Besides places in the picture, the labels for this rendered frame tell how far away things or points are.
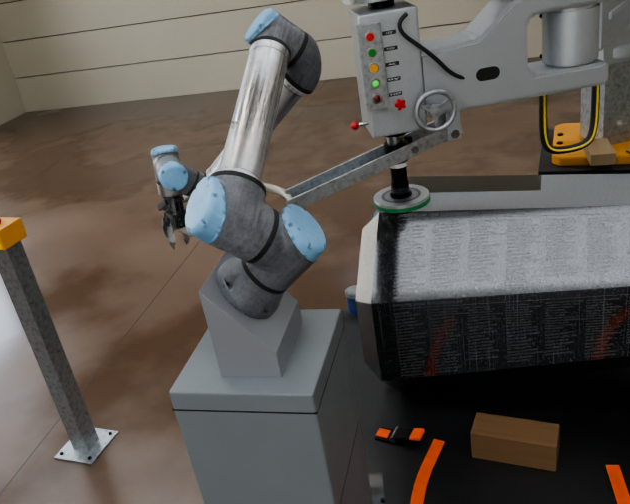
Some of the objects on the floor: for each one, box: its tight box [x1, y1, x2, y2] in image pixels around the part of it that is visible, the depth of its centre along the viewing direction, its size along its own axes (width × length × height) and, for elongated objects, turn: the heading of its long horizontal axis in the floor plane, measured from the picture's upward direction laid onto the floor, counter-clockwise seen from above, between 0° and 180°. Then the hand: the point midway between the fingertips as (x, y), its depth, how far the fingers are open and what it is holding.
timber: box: [470, 412, 560, 472], centre depth 246 cm, size 30×12×12 cm, turn 84°
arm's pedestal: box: [169, 309, 385, 504], centre depth 207 cm, size 50×50×85 cm
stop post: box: [0, 217, 119, 465], centre depth 269 cm, size 20×20×109 cm
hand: (179, 242), depth 243 cm, fingers closed on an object, 4 cm apart
